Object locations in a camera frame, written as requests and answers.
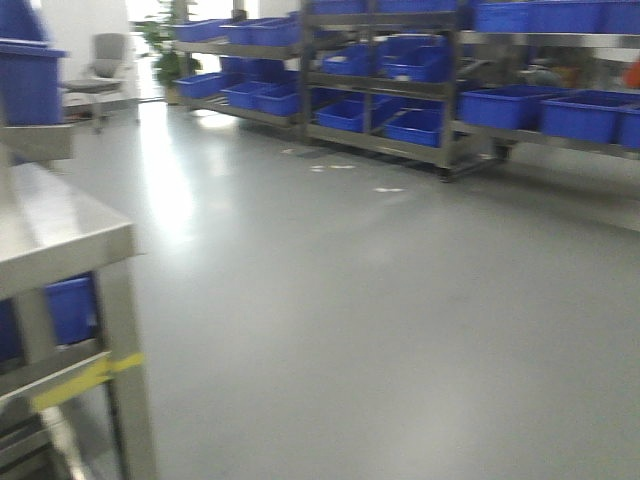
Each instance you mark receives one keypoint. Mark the far steel shelf rack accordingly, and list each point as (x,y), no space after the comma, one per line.
(240,66)

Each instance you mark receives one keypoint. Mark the steel shelf rack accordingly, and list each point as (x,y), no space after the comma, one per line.
(240,66)
(433,51)

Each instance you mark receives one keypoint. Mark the near steel shelf rack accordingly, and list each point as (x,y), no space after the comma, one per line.
(433,51)

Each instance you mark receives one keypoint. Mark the blue bin middle rack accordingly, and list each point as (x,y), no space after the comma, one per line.
(355,60)

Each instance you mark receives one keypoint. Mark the blue bin rack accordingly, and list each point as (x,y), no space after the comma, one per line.
(512,107)
(355,60)

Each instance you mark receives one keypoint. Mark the green potted plant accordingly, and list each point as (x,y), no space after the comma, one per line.
(168,64)

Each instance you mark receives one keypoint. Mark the blue bin lower rack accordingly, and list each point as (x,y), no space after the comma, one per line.
(512,107)

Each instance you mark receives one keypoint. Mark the blue bin below table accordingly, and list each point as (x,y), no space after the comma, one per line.
(72,307)

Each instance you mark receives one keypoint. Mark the grey office chair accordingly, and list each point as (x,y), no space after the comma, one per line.
(105,74)

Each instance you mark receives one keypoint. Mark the yellow tape strip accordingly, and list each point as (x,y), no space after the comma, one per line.
(89,377)

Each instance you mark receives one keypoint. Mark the blue bin on workstation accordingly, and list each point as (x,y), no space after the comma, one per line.
(30,93)

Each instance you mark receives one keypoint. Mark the steel workstation shelf frame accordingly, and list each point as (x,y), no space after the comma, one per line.
(51,232)

